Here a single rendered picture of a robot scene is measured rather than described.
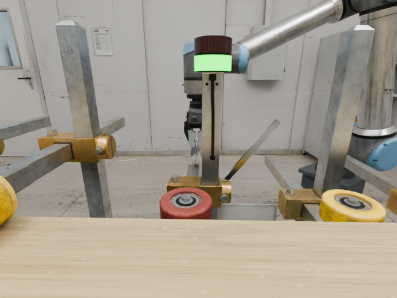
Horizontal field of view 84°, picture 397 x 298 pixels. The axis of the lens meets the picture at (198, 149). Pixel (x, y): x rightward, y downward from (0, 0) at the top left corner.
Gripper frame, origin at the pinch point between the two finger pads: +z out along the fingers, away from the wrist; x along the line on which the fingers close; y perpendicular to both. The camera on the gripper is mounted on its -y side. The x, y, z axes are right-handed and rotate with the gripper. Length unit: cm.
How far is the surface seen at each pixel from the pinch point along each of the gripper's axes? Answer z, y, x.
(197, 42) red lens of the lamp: -31, -40, -2
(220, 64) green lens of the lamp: -27, -41, -5
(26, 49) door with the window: -58, 214, 219
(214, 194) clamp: -2.6, -36.4, -5.0
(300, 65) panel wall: -40, 232, -128
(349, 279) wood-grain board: -7, -60, -17
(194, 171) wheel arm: -3.3, -26.8, -0.3
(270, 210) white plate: 4.3, -31.8, -18.6
